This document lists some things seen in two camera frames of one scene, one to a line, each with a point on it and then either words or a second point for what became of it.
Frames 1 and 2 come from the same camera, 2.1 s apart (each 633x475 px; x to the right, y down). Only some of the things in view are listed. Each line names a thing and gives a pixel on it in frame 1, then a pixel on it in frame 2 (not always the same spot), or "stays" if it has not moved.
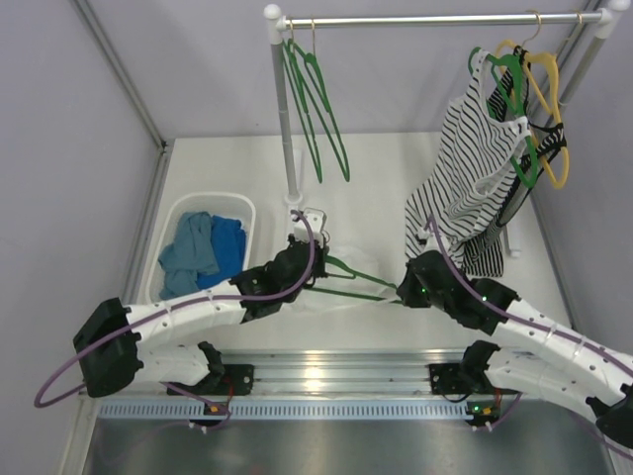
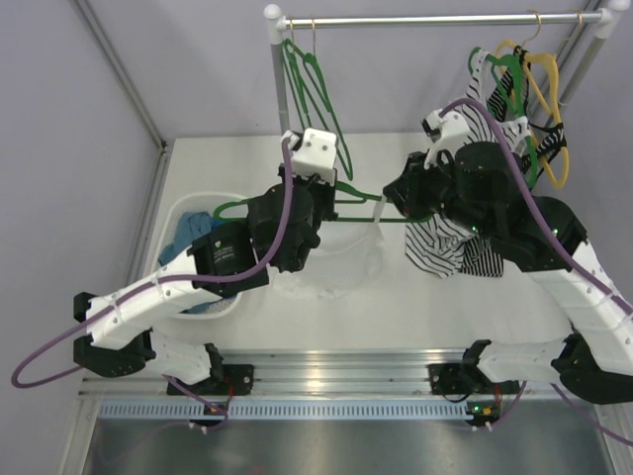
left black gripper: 319,259 -> 323,199
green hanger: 352,276 -> 342,184
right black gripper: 406,290 -> 406,189
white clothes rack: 276,22 stays
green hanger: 314,71 stays
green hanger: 297,81 stays
